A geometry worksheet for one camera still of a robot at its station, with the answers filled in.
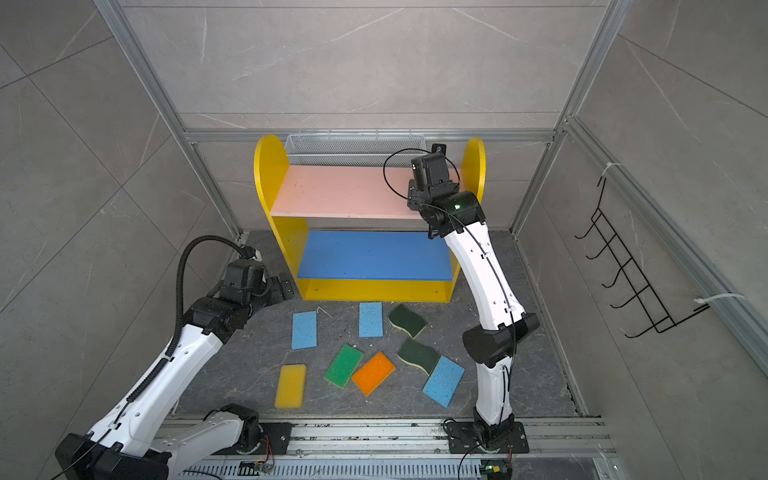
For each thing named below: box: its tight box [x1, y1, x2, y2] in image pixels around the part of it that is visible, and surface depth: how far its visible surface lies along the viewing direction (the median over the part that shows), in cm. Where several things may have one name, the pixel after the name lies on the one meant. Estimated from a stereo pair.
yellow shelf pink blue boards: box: [254, 135, 486, 303], surface depth 92 cm
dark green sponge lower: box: [397, 342, 441, 376], surface depth 88 cm
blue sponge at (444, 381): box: [422, 355, 466, 408], surface depth 83 cm
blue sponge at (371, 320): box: [359, 302, 384, 338], surface depth 95 cm
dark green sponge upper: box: [388, 304, 428, 339], surface depth 97 cm
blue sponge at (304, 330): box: [291, 311, 318, 350], surface depth 93 cm
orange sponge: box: [351, 352, 396, 397], surface depth 85 cm
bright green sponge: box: [323, 345, 364, 389], surface depth 86 cm
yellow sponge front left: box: [274, 364, 307, 410], surface depth 83 cm
